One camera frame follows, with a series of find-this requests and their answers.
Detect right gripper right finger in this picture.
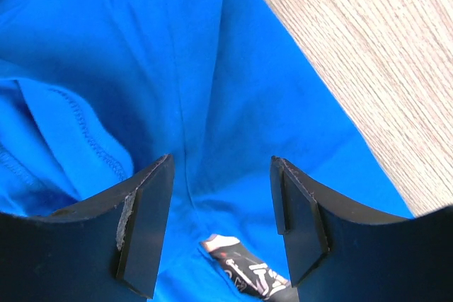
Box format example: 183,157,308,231
270,157,452,301

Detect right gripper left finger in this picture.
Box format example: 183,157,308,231
1,154,175,302

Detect blue t shirt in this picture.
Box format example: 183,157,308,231
1,0,411,301

